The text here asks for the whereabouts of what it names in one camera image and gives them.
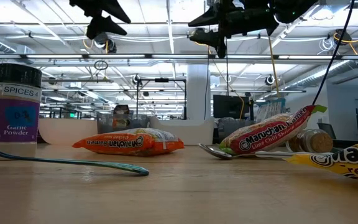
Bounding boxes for white plastic bin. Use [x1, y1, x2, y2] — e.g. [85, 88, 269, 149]
[149, 116, 216, 146]

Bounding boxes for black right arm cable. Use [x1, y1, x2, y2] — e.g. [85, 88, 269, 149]
[311, 0, 356, 106]

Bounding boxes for yellow cable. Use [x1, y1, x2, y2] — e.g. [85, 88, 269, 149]
[267, 35, 282, 100]

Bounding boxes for long grey overhead beam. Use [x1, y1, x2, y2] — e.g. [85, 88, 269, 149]
[0, 53, 358, 60]

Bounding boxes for black monitor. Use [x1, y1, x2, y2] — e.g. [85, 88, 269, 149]
[213, 95, 250, 119]

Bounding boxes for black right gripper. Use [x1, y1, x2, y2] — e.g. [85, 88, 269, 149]
[187, 0, 279, 59]

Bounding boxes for lime chili shrimp ramen packet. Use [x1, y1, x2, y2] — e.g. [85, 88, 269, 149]
[218, 104, 328, 156]

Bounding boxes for yellow ramen packet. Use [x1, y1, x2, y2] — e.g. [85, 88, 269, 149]
[283, 131, 358, 188]

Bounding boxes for silver metal spoon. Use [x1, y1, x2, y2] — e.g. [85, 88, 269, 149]
[198, 142, 295, 161]

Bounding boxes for iridescent metal spoon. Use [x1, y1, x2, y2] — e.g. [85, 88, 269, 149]
[0, 146, 150, 177]

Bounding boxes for black office chair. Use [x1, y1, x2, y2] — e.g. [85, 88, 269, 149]
[318, 122, 338, 141]

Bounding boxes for white pillar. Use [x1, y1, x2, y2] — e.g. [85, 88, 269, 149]
[186, 63, 211, 121]

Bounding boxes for pink bowl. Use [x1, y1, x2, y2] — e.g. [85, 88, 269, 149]
[38, 118, 99, 146]

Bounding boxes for garlic powder jar black lid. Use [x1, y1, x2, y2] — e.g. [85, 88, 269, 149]
[0, 63, 43, 161]

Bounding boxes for orange ramen packet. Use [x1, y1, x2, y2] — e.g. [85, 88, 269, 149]
[72, 127, 185, 157]

